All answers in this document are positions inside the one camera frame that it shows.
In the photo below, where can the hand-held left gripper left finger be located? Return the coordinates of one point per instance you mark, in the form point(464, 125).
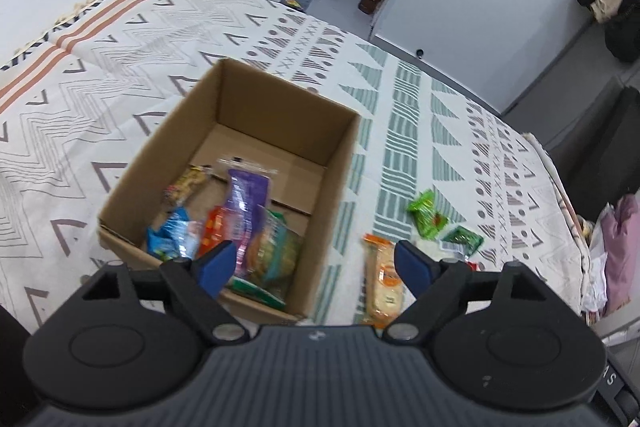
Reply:
point(218, 264)

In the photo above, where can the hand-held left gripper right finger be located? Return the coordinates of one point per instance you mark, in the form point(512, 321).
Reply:
point(412, 266)

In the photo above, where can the orange red snack packet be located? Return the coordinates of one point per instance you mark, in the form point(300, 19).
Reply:
point(212, 232)

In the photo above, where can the orange cracker packet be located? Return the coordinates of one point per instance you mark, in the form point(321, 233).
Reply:
point(382, 287)

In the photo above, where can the green striped snack packet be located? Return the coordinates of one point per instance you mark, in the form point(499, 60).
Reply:
point(275, 252)
point(257, 293)

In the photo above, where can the purple snack packet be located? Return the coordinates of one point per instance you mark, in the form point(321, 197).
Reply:
point(245, 207)

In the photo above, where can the clear mixed snack packet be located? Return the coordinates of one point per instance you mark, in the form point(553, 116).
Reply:
point(186, 187)

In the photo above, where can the brown cardboard box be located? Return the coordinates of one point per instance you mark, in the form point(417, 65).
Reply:
point(270, 142)

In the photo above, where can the bright green snack packet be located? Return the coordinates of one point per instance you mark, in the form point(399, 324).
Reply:
point(427, 214)

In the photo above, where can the dark green snack packet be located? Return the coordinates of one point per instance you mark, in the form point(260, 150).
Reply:
point(462, 241)

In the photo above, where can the small red candy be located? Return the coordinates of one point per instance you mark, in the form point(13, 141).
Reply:
point(473, 265)

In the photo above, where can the pink cloth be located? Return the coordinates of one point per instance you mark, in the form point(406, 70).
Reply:
point(622, 252)

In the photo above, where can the patterned blanket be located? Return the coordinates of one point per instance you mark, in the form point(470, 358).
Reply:
point(125, 117)

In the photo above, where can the black leaning panel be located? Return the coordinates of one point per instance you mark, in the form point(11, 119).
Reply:
point(605, 157)

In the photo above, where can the grey floor mat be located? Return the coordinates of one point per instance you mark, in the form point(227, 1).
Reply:
point(296, 1)

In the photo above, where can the hanging black bag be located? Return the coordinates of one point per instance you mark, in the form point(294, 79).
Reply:
point(625, 37)

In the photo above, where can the hanging beige garment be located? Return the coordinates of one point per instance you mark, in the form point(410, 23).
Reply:
point(612, 4)

